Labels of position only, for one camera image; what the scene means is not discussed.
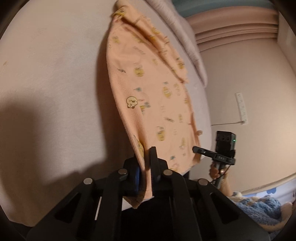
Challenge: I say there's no peach cartoon print garment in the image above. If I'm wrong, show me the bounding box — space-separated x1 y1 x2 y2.
106 1 201 208

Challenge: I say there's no person's right hand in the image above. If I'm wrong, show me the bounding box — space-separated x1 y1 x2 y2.
209 162 229 184

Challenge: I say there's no blue fluffy sleeve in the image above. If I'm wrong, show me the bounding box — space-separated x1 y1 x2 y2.
229 192 295 233

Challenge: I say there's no pink bed sheet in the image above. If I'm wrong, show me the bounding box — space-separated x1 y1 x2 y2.
0 0 212 227

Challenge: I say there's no pink and blue curtain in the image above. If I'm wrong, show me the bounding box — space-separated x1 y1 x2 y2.
173 1 279 52

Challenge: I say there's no pinkish grey duvet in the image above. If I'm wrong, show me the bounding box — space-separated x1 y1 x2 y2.
147 0 208 87

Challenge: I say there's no white wall power strip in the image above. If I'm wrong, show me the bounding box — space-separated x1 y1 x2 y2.
235 92 248 125

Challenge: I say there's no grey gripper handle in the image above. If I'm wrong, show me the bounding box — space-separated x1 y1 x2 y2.
212 162 227 189

